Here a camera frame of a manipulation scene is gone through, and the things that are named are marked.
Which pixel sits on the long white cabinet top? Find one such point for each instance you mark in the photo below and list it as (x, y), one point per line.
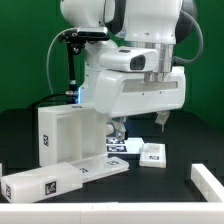
(41, 183)

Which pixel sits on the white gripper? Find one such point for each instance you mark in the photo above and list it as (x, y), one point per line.
(120, 94)

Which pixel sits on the small white cabinet door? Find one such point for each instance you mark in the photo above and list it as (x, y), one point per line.
(153, 155)

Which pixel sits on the white base tag plate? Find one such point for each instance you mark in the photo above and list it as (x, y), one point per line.
(129, 146)

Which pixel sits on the white workspace fence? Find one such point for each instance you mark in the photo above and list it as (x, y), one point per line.
(209, 212)

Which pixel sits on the white cabinet body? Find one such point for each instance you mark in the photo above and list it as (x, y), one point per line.
(70, 133)

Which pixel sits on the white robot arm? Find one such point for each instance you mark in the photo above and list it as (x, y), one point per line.
(99, 26)

